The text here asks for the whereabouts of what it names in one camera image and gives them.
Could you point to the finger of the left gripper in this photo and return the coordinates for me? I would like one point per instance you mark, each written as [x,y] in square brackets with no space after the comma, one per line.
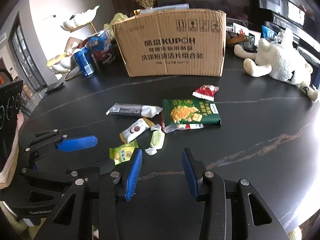
[67,144]

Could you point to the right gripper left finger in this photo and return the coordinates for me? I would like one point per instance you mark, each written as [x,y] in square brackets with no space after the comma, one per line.
[129,174]

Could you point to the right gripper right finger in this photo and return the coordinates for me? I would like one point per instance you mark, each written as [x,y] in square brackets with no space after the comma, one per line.
[197,177]

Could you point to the green cracker packet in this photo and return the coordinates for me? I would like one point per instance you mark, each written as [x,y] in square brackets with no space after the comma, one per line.
[184,114]

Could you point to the grey white snack bar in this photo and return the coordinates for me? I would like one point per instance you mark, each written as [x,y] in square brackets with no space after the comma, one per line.
[134,110]

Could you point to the small yellow-green snack packet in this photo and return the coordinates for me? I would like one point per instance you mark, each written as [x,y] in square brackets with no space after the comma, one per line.
[123,153]

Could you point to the white coffee sachet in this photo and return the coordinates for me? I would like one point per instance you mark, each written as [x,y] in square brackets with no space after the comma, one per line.
[135,130]

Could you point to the pale green wrapped candy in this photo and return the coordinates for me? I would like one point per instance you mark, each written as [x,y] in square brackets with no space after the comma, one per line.
[157,140]

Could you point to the small red candy packet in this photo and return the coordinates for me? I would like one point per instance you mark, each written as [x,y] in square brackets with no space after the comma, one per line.
[206,92]

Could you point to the blue soda can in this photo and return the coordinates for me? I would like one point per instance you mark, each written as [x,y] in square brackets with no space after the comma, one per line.
[85,61]

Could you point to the white shell fruit stand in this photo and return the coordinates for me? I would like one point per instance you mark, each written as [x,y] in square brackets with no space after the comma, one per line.
[64,63]

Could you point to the brown cardboard box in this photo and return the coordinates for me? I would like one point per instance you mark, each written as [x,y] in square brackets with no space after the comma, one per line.
[173,42]

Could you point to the yellow mountain-shaped box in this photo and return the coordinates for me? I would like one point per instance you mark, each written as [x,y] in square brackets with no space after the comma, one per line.
[118,17]

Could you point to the dark patterned ceramic bowl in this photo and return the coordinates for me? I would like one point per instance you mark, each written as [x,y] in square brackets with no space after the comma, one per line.
[241,35]

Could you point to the white plush sheep toy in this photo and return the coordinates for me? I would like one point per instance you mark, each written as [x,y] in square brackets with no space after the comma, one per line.
[280,61]

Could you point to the blue snack bag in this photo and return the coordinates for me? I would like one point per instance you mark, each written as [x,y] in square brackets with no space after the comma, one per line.
[268,33]

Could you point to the clear zip bag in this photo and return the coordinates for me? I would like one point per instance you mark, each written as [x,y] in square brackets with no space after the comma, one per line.
[164,8]

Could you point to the black upright piano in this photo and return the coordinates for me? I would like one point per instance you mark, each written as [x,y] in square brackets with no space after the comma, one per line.
[284,14]

